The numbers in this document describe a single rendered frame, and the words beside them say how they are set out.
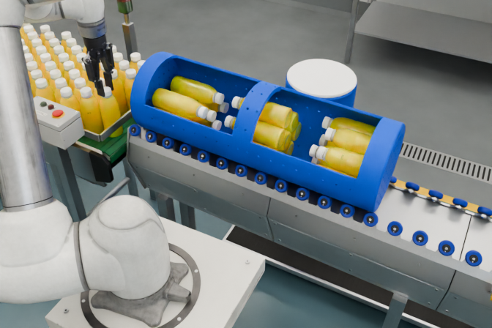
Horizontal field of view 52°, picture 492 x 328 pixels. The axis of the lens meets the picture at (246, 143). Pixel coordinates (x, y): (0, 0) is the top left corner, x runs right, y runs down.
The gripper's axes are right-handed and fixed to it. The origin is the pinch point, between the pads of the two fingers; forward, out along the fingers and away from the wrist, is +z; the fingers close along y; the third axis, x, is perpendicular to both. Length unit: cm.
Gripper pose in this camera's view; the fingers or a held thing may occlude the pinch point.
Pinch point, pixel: (104, 84)
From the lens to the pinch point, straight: 188.8
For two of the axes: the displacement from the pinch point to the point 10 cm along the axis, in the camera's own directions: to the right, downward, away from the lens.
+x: -8.8, -3.1, 3.6
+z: 0.0, 7.7, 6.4
